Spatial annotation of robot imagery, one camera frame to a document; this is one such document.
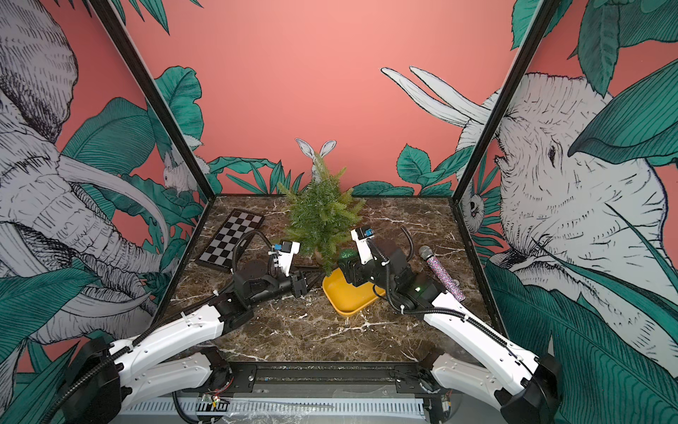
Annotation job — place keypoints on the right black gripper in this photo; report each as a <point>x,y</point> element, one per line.
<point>355,270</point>

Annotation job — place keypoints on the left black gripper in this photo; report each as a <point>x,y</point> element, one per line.
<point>297,283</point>

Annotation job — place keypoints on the green glitter ball ornament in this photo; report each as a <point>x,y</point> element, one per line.
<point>348,258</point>

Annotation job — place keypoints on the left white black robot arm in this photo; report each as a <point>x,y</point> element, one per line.
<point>107,378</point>

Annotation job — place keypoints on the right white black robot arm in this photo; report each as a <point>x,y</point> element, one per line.
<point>523,386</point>

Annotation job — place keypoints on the small green christmas tree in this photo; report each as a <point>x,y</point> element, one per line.
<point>322,215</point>

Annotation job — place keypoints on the pink glitter microphone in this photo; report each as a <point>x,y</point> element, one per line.
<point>450,284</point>

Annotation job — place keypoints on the yellow plastic tray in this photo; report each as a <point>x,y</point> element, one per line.
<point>347,299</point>

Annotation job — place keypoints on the black white chessboard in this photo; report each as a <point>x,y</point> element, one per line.
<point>218,254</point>

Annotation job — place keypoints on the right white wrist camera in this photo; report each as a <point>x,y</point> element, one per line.
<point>361,237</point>

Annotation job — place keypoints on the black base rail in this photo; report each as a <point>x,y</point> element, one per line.
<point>407,377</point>

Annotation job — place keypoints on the white slotted cable duct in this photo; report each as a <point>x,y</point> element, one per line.
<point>250,407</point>

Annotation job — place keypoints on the right black frame post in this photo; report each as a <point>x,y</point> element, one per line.
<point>541,20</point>

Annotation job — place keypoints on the black frame post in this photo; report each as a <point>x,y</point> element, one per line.
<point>107,14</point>
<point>541,20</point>

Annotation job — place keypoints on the left black frame post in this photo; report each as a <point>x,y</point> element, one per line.
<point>107,14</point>

